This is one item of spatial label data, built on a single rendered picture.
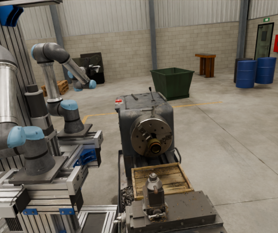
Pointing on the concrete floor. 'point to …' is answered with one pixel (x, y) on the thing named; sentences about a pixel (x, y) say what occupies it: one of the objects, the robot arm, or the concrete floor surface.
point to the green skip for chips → (172, 82)
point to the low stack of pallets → (58, 87)
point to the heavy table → (205, 60)
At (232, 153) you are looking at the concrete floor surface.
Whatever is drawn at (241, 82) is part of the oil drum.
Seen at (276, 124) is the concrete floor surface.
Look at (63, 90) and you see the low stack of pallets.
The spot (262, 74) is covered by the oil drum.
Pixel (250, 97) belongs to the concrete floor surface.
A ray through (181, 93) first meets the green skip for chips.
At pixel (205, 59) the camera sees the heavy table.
